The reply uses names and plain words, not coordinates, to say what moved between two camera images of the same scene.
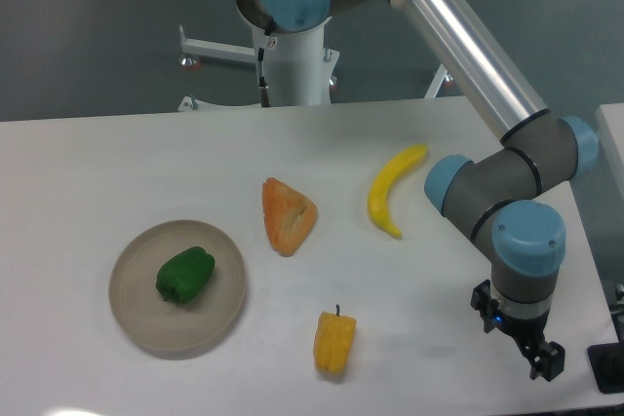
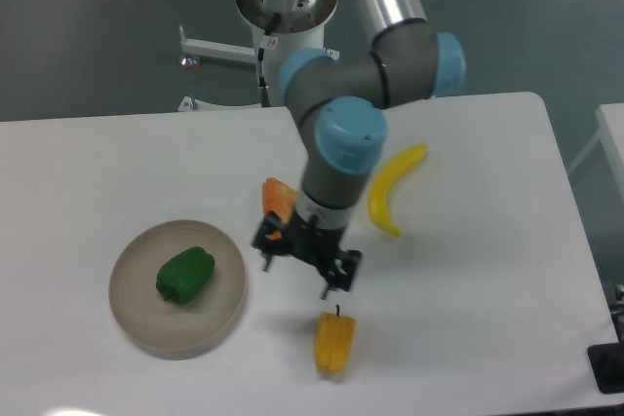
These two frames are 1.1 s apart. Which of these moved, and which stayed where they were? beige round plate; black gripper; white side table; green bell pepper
Moved: black gripper
Stayed: white side table; green bell pepper; beige round plate
